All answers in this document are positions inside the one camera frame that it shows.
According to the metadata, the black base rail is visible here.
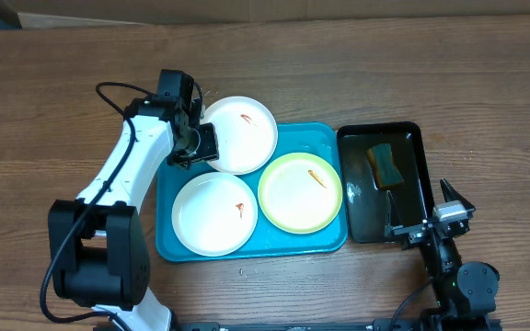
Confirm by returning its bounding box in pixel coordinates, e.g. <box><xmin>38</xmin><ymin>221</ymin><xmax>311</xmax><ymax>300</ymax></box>
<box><xmin>168</xmin><ymin>319</ymin><xmax>503</xmax><ymax>331</ymax></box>

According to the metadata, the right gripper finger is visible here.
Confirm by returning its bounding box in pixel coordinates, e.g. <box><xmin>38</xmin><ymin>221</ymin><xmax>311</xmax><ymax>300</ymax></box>
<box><xmin>384</xmin><ymin>190</ymin><xmax>403</xmax><ymax>237</ymax></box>
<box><xmin>440</xmin><ymin>178</ymin><xmax>476</xmax><ymax>212</ymax></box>

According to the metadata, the yellow green plate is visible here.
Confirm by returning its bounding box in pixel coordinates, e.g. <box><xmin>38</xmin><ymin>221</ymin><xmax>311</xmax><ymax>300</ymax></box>
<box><xmin>258</xmin><ymin>153</ymin><xmax>343</xmax><ymax>234</ymax></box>

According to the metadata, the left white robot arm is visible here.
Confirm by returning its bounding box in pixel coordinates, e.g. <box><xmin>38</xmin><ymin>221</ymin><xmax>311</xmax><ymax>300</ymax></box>
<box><xmin>40</xmin><ymin>69</ymin><xmax>219</xmax><ymax>330</ymax></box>

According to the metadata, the black water tray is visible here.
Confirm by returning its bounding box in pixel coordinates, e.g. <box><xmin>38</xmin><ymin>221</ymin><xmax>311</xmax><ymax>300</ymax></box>
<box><xmin>337</xmin><ymin>121</ymin><xmax>434</xmax><ymax>244</ymax></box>

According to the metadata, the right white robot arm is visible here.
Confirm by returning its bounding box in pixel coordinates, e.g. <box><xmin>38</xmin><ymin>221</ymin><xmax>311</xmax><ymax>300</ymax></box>
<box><xmin>386</xmin><ymin>178</ymin><xmax>502</xmax><ymax>331</ymax></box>

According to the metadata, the white plate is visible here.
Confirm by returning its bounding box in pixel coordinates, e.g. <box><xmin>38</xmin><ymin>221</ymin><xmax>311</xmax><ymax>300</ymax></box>
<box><xmin>202</xmin><ymin>96</ymin><xmax>278</xmax><ymax>175</ymax></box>
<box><xmin>172</xmin><ymin>172</ymin><xmax>259</xmax><ymax>257</ymax></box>

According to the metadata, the white plate top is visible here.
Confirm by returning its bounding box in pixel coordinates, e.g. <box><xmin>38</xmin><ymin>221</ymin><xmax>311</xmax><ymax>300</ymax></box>
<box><xmin>202</xmin><ymin>96</ymin><xmax>278</xmax><ymax>175</ymax></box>

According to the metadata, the white plate bottom left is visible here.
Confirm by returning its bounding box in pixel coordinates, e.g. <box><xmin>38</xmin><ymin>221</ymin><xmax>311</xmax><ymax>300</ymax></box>
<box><xmin>172</xmin><ymin>172</ymin><xmax>259</xmax><ymax>257</ymax></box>

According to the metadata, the teal plastic tray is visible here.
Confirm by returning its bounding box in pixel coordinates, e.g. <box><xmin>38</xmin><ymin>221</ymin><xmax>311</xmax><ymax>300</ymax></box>
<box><xmin>156</xmin><ymin>122</ymin><xmax>348</xmax><ymax>262</ymax></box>

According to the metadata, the green yellow sponge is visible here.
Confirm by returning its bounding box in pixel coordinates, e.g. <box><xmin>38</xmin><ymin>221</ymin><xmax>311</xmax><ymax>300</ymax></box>
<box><xmin>366</xmin><ymin>143</ymin><xmax>405</xmax><ymax>190</ymax></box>

